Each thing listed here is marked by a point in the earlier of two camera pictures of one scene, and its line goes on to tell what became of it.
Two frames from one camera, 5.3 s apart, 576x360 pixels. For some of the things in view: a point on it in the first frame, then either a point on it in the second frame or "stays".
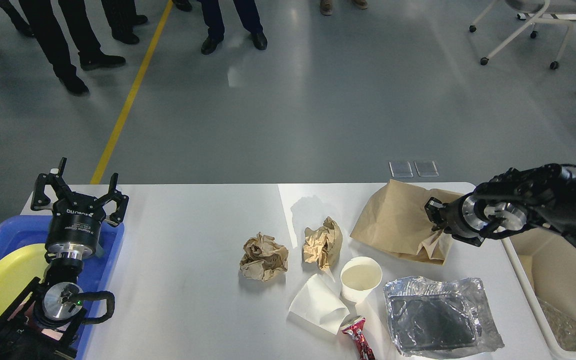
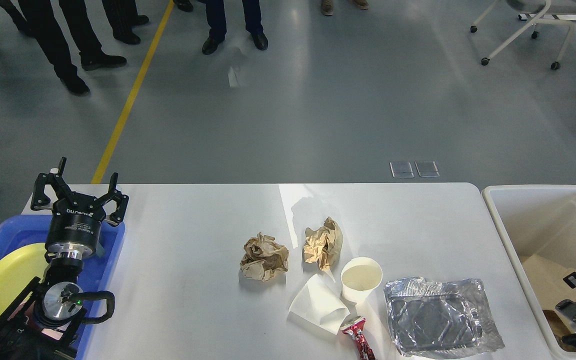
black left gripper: [74, 228] stays
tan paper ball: [321, 244] stays
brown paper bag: [393, 220] to [545, 278]
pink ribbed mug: [52, 334] stays
